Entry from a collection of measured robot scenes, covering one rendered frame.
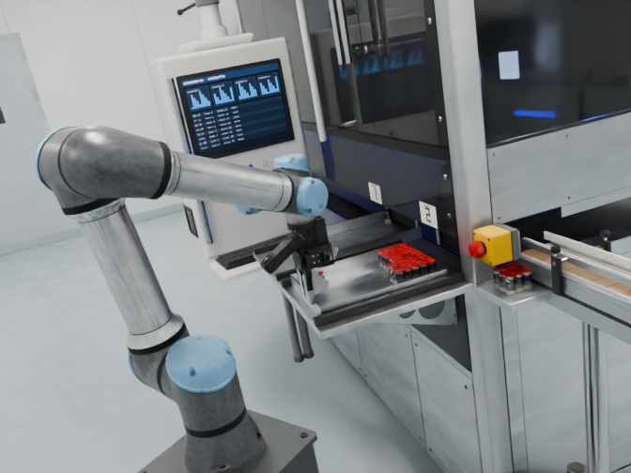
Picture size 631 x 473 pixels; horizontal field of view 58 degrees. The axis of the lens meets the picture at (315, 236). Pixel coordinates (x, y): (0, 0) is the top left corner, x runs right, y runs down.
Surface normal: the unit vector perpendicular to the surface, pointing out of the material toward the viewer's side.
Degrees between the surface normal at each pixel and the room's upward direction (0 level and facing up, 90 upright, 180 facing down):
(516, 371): 90
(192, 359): 7
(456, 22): 90
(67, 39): 90
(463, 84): 90
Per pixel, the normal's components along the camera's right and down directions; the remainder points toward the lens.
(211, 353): -0.08, -0.91
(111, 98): 0.32, 0.24
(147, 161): 0.53, -0.09
